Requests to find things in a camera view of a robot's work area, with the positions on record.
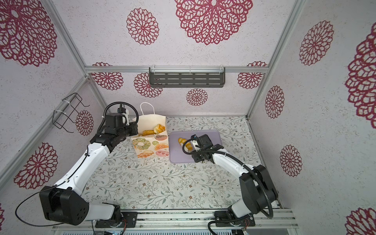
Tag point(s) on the black wire wall rack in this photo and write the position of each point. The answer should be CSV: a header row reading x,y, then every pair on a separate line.
x,y
63,115

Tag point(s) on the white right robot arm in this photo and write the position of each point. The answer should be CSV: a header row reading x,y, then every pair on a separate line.
x,y
257,189

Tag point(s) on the round crusty yellow bread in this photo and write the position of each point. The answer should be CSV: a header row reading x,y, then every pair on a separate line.
x,y
148,132

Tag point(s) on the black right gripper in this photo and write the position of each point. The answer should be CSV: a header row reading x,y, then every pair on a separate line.
x,y
196,158

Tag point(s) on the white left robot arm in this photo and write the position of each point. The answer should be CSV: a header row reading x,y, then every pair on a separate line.
x,y
63,202

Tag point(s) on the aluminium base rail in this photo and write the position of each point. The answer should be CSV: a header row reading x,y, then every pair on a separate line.
x,y
189,222

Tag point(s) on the striped croissant bread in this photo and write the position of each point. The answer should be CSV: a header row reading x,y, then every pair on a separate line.
x,y
180,141

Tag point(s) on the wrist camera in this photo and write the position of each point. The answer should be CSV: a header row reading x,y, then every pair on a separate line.
x,y
202,142
115,121

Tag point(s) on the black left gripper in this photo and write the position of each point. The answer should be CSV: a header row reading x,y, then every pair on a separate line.
x,y
134,127

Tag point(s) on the printed white paper bag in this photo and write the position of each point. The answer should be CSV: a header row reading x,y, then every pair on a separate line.
x,y
153,145

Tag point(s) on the lilac plastic tray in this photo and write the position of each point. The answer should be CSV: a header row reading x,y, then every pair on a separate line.
x,y
176,139

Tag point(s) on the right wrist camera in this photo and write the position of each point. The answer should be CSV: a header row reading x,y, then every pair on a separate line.
x,y
202,142

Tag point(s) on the knotted golden bun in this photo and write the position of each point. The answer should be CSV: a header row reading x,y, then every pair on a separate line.
x,y
159,129

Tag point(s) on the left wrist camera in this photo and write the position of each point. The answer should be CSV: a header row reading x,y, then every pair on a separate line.
x,y
115,121

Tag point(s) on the cream bread tongs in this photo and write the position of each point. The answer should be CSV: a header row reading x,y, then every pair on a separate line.
x,y
188,146

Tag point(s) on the grey wall shelf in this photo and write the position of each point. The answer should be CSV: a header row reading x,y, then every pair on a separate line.
x,y
187,78

